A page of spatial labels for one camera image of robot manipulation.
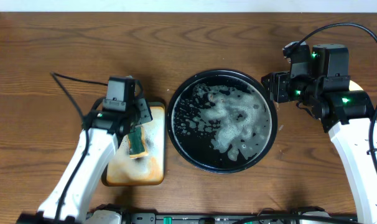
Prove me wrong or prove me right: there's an orange green scrub sponge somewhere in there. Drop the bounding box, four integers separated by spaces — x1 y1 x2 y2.
128 126 148 159

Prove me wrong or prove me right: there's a round black tray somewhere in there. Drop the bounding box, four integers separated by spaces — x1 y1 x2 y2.
166 70 277 174

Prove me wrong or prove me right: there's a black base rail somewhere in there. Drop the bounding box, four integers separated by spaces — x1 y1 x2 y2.
85 203 360 224

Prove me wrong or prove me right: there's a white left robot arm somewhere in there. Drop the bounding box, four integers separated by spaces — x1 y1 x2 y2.
17 98 165 223

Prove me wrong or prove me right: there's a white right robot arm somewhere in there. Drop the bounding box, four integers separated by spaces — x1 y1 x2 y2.
261 43 377 223

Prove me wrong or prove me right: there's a yellow plate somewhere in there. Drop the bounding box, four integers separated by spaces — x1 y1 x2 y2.
349 80 363 91

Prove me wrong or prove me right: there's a rectangular soapy black tray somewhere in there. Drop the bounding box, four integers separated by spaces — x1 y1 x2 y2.
101 102 165 186

